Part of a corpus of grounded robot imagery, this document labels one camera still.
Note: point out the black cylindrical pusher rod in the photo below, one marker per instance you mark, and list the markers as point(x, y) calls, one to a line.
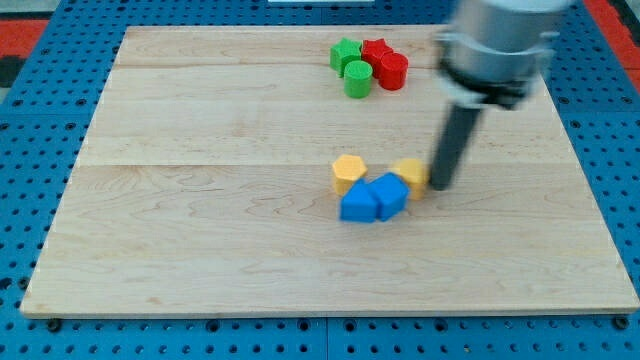
point(454, 138)

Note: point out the yellow heart block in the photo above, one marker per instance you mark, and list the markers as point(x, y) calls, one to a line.
point(415, 175)

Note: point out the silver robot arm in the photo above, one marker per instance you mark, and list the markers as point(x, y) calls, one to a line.
point(492, 53)

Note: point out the red cylinder block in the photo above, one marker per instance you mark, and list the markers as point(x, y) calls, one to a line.
point(393, 71)

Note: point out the blue cube block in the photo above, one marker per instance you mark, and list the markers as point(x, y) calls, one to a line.
point(391, 194)

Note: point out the green cylinder block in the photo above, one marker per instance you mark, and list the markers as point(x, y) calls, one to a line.
point(357, 79)

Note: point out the red star block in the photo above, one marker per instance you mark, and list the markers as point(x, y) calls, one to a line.
point(372, 52)

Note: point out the yellow hexagon block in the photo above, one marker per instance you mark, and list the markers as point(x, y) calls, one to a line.
point(346, 170)

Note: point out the blue triangle block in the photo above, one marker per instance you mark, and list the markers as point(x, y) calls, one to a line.
point(358, 204)

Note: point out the green star block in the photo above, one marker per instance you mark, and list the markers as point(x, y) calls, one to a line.
point(344, 52)

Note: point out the light wooden board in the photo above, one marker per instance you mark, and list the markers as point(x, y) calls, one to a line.
point(203, 190)

